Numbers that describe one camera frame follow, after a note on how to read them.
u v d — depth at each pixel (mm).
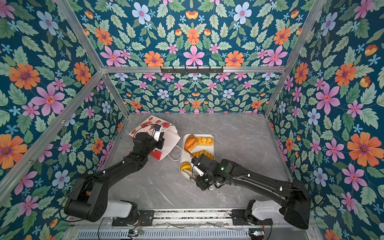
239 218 713
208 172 547
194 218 750
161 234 766
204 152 929
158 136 775
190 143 961
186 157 958
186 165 883
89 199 428
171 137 992
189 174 780
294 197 446
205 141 985
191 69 926
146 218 735
